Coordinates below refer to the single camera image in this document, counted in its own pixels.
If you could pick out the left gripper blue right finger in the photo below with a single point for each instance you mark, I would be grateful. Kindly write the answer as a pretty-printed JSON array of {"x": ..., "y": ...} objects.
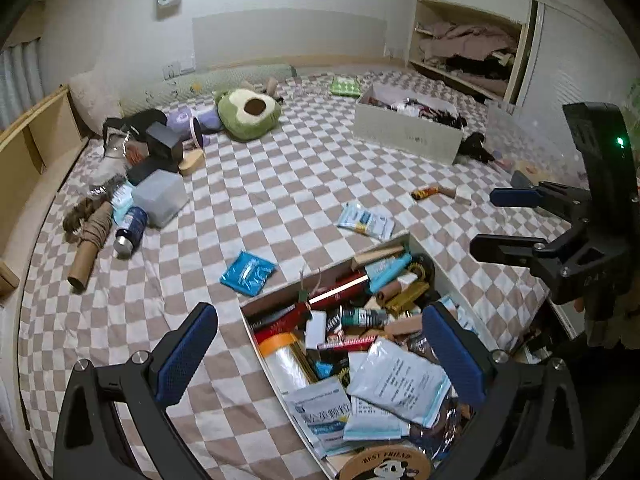
[{"x": 464, "y": 358}]

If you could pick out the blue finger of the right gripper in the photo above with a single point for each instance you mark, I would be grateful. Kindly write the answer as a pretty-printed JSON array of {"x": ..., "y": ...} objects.
[
  {"x": 515, "y": 197},
  {"x": 505, "y": 249}
]

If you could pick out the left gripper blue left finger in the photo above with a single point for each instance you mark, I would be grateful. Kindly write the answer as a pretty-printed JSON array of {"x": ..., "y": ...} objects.
[{"x": 179, "y": 353}]

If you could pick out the white medicine sachet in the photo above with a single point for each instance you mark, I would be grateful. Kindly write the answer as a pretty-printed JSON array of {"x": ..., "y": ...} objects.
[{"x": 400, "y": 382}]

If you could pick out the white clutter storage box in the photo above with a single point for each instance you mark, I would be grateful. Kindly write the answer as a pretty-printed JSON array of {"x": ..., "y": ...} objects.
[{"x": 328, "y": 345}]

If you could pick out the black hair dryer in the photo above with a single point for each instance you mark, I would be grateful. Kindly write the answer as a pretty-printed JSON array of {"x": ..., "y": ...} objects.
[{"x": 473, "y": 147}]

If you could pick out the yellow orange lighter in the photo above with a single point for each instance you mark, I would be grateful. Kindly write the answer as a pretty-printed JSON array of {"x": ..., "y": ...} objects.
[{"x": 424, "y": 193}]

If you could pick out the white shoes storage box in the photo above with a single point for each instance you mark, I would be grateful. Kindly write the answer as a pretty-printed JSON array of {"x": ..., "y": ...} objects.
[{"x": 409, "y": 121}]

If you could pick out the blue wet wipe packet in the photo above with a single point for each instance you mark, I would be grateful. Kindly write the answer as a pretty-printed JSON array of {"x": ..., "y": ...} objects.
[{"x": 248, "y": 274}]

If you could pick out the round panda tin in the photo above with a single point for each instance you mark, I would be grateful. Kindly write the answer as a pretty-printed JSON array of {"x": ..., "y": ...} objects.
[{"x": 388, "y": 462}]

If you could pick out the dark blue steel bottle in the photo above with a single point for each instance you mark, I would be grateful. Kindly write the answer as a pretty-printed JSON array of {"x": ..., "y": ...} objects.
[{"x": 129, "y": 234}]

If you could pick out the white blue torn sachet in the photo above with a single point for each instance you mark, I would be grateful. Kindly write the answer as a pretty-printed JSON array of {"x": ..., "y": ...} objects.
[{"x": 354, "y": 217}]

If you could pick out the brown cardboard tube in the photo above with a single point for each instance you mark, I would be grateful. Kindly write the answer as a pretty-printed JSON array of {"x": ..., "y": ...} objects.
[{"x": 90, "y": 240}]

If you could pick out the translucent plastic container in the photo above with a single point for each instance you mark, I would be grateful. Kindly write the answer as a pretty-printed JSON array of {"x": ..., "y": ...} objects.
[{"x": 161, "y": 195}]

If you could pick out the teal tissue pack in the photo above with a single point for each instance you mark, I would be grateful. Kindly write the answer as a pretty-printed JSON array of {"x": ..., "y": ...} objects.
[{"x": 121, "y": 202}]

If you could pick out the brown fur scarf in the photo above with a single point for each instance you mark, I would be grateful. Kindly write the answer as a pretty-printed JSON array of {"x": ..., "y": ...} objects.
[{"x": 81, "y": 212}]

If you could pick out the green patterned packet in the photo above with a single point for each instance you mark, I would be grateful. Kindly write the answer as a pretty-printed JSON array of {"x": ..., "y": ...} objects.
[{"x": 345, "y": 86}]

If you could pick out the black box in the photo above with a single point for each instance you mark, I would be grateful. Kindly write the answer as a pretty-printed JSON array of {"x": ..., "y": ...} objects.
[{"x": 164, "y": 143}]

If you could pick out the green avocado plush toy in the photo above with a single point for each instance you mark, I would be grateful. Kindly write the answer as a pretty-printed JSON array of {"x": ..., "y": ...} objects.
[{"x": 246, "y": 114}]

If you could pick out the white fluffy pillow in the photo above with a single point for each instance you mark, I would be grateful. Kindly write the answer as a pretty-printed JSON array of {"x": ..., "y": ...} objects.
[{"x": 94, "y": 99}]

